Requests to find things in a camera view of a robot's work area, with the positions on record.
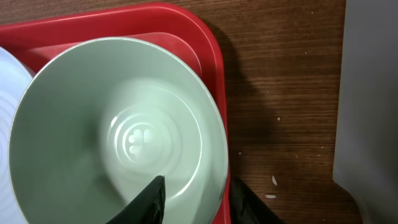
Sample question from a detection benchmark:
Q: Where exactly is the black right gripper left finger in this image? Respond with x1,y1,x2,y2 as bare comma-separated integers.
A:
106,175,165,224

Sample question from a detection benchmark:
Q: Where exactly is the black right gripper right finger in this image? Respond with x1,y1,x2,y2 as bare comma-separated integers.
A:
229,177,284,224

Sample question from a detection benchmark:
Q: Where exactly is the pale green bowl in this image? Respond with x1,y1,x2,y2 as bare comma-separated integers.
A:
9,37,228,223

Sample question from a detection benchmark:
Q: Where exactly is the large white plate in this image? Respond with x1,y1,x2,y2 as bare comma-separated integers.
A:
1,49,32,224

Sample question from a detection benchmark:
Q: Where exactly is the red serving tray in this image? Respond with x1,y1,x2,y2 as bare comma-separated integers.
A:
0,2,231,224

